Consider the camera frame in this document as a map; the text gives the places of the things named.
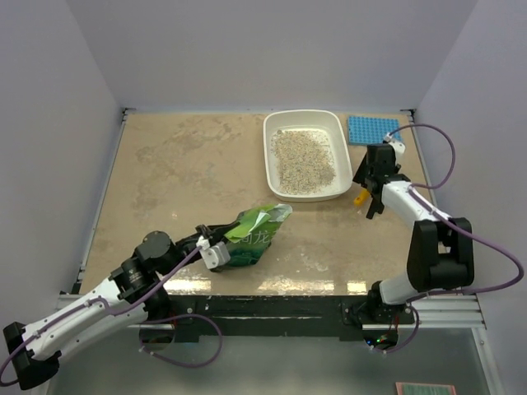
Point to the blue studded plate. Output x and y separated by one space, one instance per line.
363 130

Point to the white litter box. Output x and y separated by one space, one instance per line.
310 119

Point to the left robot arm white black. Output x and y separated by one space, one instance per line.
134 290

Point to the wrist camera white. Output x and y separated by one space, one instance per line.
397 145
213 255

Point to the orange plastic scoop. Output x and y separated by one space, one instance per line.
361 198

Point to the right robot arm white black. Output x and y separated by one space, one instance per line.
440 256

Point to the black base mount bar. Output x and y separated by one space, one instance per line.
338 316

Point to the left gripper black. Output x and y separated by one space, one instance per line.
218 231

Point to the green litter bag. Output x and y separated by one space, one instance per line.
254 232

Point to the cat litter granules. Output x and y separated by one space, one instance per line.
305 163

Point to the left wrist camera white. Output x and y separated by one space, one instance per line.
213 255

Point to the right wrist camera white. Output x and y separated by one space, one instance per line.
397 145

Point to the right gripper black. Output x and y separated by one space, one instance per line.
361 175

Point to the pink green card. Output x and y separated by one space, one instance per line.
424 389

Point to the black clip on table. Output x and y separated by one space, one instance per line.
376 207

